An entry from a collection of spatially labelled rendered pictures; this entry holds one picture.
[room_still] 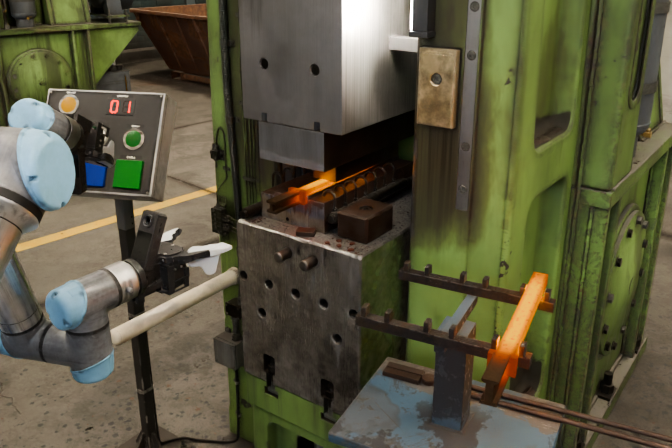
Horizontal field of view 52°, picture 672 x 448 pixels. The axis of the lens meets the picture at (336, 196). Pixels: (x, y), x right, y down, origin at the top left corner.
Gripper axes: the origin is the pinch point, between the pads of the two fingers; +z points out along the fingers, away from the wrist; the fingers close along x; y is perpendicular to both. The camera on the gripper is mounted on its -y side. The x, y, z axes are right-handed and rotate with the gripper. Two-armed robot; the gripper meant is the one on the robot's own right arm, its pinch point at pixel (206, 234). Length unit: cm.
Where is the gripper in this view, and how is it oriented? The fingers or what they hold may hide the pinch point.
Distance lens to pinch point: 145.8
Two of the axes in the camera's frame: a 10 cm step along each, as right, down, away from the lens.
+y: 0.0, 9.4, 3.3
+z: 5.8, -2.7, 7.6
